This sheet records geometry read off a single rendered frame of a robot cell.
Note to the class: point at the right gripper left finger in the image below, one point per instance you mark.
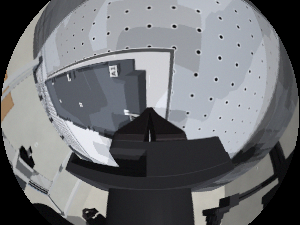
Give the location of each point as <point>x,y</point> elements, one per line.
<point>138,129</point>

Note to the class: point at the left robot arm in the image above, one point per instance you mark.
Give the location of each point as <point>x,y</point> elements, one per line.
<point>215,219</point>

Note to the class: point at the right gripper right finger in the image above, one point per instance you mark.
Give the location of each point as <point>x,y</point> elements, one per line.
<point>163,130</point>

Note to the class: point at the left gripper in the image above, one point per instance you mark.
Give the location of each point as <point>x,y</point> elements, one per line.
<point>99,220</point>

